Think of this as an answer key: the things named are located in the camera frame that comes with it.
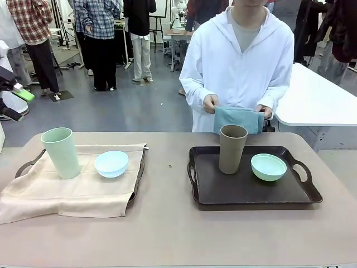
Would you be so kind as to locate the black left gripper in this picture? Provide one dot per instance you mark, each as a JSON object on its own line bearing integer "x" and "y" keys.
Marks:
{"x": 7, "y": 81}

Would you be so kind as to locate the tall light green cup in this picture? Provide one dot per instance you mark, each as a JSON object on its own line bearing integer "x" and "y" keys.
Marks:
{"x": 62, "y": 156}

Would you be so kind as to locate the beige cloth mat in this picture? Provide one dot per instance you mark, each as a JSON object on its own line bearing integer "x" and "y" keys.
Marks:
{"x": 69, "y": 195}

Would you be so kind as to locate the light blue bowl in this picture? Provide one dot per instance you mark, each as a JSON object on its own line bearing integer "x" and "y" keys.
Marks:
{"x": 111, "y": 164}

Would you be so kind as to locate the blue-grey cloth mat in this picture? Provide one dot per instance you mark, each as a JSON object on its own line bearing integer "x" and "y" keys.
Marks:
{"x": 237, "y": 118}

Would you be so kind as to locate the tall brown cup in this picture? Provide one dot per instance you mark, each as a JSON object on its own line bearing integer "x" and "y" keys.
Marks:
{"x": 232, "y": 156}

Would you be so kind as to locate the mint green bowl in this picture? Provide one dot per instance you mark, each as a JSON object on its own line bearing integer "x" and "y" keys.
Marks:
{"x": 267, "y": 170}

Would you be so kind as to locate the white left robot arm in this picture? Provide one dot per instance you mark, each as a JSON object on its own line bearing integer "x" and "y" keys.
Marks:
{"x": 5, "y": 56}

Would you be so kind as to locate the person's right forearm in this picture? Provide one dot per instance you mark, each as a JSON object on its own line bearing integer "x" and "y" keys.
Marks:
{"x": 195, "y": 93}

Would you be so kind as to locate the person's left forearm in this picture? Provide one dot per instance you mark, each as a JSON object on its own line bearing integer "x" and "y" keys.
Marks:
{"x": 276, "y": 96}

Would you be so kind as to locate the dark brown tray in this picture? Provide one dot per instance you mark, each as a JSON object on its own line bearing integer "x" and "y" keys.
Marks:
{"x": 132, "y": 197}
{"x": 251, "y": 192}

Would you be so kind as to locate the person's right hand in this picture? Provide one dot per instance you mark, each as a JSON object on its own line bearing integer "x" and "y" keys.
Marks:
{"x": 209, "y": 104}

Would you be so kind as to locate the person's left hand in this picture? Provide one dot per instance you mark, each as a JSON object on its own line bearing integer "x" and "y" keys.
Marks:
{"x": 267, "y": 111}

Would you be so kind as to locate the white cylindrical appliance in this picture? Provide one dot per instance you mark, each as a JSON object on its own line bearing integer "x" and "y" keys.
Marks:
{"x": 16, "y": 104}

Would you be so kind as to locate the white cabinet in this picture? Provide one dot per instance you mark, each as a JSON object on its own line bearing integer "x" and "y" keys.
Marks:
{"x": 1, "y": 138}

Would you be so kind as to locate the black floor plate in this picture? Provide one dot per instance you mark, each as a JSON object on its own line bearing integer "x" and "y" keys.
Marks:
{"x": 62, "y": 95}

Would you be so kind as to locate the person in red plaid shirt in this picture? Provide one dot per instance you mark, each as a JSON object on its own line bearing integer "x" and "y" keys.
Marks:
{"x": 33, "y": 25}

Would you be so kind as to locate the person in blue plaid shirt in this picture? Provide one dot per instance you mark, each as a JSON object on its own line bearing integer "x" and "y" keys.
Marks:
{"x": 97, "y": 22}

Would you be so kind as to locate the person in white trousers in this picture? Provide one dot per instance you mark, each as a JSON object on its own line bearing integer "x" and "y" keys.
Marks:
{"x": 140, "y": 19}

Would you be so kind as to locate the wooden top desk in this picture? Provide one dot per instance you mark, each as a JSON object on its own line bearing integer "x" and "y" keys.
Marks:
{"x": 174, "y": 35}

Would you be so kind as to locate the person in khaki trousers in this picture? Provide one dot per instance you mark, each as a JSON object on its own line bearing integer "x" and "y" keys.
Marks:
{"x": 195, "y": 14}

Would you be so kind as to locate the person in white hoodie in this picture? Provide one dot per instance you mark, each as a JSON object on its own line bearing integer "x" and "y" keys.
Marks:
{"x": 237, "y": 64}

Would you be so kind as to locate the white side table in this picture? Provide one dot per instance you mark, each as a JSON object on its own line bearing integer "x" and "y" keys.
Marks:
{"x": 315, "y": 95}

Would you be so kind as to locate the person in black clothes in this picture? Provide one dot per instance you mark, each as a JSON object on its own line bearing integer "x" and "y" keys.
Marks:
{"x": 308, "y": 30}

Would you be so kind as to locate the person in dark red top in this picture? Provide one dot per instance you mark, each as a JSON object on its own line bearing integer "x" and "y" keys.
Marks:
{"x": 343, "y": 30}

